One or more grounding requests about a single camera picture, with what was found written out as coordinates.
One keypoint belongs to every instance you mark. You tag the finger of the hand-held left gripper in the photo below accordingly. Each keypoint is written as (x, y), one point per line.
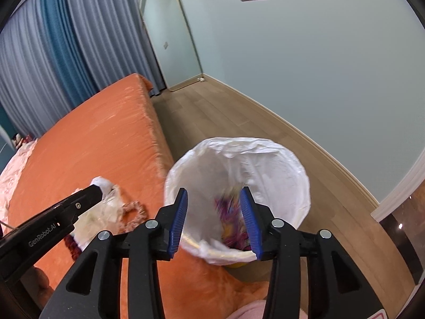
(88, 197)

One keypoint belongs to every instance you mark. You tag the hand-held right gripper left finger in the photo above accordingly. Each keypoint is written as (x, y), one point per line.
(177, 226)

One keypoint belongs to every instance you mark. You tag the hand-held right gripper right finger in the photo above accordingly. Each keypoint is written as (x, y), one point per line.
(250, 226)

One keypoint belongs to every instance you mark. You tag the white tissue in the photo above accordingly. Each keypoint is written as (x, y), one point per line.
(103, 182)

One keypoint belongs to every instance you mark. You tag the clear plastic bag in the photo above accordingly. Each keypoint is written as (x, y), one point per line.
(99, 216)

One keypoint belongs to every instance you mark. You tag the colourful snack wrapper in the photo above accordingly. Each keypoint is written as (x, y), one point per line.
(229, 219)

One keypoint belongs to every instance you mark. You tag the yellow trash bin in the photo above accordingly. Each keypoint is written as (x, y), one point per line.
(237, 265)

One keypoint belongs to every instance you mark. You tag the white-lined trash bin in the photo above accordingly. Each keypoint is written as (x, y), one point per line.
(272, 172)

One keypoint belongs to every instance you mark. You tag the red knitted item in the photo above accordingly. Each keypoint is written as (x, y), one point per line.
(72, 247)

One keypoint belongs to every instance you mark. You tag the orange bed cover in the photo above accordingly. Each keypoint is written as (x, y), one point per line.
(106, 133)

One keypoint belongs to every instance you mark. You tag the pink quilt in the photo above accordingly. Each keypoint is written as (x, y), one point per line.
(15, 172)

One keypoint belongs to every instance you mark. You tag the dark plush toy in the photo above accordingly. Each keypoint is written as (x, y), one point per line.
(21, 140)

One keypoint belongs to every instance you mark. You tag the grey curtain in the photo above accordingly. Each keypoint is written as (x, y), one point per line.
(26, 73)
(109, 30)

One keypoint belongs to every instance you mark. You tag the dark glossy door panel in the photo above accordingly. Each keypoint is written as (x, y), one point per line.
(406, 226)

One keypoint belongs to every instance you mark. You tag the blue curtain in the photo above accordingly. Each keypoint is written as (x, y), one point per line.
(66, 40)

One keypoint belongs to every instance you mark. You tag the gold framed standing mirror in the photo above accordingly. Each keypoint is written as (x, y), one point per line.
(172, 40)

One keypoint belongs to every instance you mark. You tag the brown bed frame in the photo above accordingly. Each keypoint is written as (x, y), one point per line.
(41, 284)

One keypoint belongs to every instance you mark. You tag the white door frame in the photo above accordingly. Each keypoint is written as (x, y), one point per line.
(398, 192)

